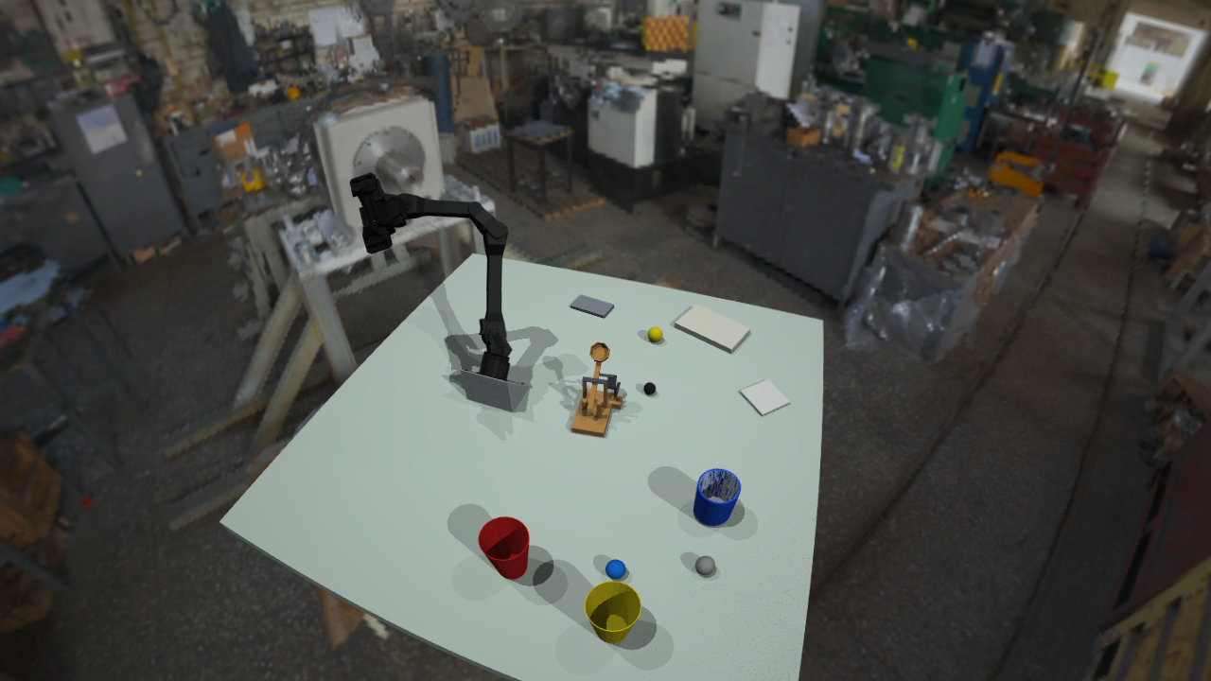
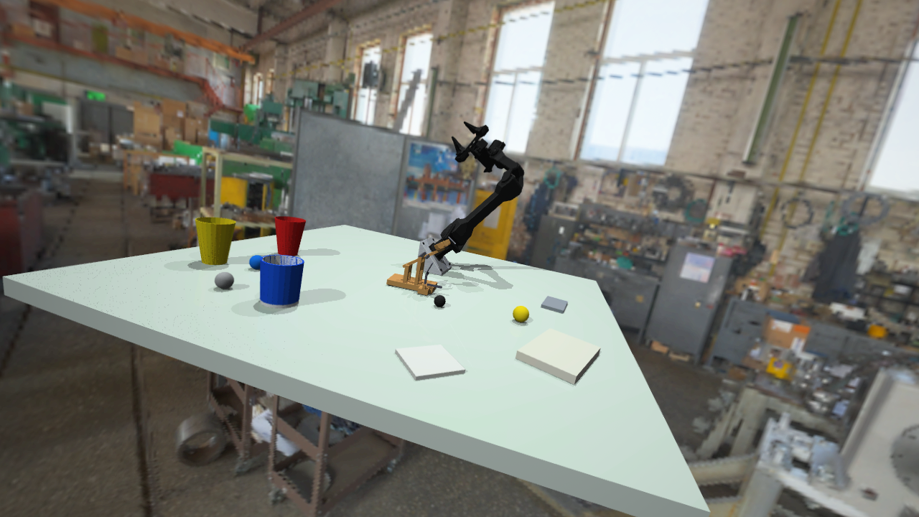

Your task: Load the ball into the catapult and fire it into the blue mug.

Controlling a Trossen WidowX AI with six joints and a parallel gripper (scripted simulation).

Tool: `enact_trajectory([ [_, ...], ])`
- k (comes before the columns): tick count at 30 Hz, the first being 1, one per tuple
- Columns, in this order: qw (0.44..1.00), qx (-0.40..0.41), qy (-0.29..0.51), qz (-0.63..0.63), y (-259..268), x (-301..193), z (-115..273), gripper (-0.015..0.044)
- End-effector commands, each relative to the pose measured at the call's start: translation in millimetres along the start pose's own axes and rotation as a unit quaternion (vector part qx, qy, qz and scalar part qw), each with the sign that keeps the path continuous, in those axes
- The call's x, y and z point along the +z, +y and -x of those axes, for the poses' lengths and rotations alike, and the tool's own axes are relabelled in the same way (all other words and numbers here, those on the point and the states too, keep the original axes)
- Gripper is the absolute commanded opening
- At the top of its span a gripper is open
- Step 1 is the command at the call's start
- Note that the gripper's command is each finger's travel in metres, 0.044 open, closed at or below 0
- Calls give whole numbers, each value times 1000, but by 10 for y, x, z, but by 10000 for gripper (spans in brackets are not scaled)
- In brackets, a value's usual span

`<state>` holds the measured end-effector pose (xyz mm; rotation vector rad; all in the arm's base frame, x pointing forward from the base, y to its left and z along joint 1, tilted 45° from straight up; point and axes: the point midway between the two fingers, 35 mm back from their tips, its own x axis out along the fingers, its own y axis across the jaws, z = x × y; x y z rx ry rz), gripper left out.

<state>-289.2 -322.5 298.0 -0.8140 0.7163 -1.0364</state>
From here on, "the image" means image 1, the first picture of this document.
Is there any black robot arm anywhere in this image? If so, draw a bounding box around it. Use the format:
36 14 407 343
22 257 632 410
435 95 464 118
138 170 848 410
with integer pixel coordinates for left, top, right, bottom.
374 179 512 380

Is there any olive yellow cup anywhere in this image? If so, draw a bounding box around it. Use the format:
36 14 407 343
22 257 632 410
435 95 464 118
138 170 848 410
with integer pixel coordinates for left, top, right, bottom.
584 580 641 643

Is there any dark red cup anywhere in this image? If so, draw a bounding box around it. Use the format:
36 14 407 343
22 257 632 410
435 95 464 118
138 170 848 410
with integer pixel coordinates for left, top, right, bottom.
478 516 530 580

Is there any blue mug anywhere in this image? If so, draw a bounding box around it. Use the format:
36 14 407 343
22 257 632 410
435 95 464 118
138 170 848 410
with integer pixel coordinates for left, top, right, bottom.
693 468 741 528

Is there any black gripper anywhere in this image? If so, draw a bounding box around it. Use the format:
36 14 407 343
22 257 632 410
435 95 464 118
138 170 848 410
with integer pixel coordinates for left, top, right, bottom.
350 172 394 254

